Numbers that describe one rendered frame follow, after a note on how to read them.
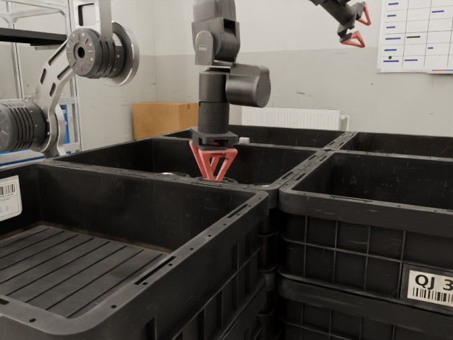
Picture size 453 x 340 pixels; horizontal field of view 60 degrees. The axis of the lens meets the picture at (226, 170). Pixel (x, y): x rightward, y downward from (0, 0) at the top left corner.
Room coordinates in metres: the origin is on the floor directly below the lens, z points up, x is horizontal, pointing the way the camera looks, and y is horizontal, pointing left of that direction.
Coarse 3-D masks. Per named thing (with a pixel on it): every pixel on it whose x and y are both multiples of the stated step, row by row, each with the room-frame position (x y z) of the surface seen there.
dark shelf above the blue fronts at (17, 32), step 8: (0, 32) 2.41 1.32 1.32; (8, 32) 2.45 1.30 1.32; (16, 32) 2.49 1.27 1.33; (24, 32) 2.54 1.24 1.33; (32, 32) 2.58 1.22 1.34; (40, 32) 2.63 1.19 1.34; (48, 32) 2.68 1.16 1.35; (0, 40) 2.85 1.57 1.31; (8, 40) 2.90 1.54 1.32; (16, 40) 2.95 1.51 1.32; (24, 40) 3.01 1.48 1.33; (32, 40) 3.00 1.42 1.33; (40, 40) 2.95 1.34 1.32; (48, 40) 2.91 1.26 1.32; (56, 40) 2.86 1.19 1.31; (64, 40) 2.81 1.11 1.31
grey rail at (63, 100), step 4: (60, 96) 2.79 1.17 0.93; (64, 96) 2.79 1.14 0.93; (68, 96) 2.79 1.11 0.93; (72, 96) 2.78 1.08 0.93; (76, 96) 2.80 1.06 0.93; (0, 100) 2.38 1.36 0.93; (4, 100) 2.38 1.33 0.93; (8, 100) 2.38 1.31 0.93; (12, 100) 2.40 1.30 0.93; (16, 100) 2.43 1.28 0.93; (20, 100) 2.45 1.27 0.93; (60, 100) 2.68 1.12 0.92; (64, 100) 2.71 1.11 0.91; (68, 100) 2.74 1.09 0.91; (72, 100) 2.77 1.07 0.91; (60, 104) 2.68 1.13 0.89
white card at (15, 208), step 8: (16, 176) 0.56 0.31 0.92; (0, 184) 0.54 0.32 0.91; (8, 184) 0.55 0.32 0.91; (16, 184) 0.56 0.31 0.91; (0, 192) 0.54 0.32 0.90; (8, 192) 0.55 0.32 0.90; (16, 192) 0.56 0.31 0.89; (0, 200) 0.54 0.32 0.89; (8, 200) 0.55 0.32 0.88; (16, 200) 0.56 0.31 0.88; (0, 208) 0.53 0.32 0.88; (8, 208) 0.54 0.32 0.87; (16, 208) 0.56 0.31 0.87; (0, 216) 0.53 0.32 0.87; (8, 216) 0.54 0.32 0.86
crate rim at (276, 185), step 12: (120, 144) 0.77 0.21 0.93; (132, 144) 0.80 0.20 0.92; (240, 144) 0.77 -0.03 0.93; (252, 144) 0.77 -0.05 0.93; (60, 156) 0.65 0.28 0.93; (72, 156) 0.66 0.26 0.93; (312, 156) 0.65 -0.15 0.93; (96, 168) 0.56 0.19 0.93; (108, 168) 0.56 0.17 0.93; (300, 168) 0.56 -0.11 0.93; (192, 180) 0.49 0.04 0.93; (204, 180) 0.49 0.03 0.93; (276, 180) 0.49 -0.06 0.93; (288, 180) 0.49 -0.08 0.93; (276, 192) 0.45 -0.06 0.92; (276, 204) 0.45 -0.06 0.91
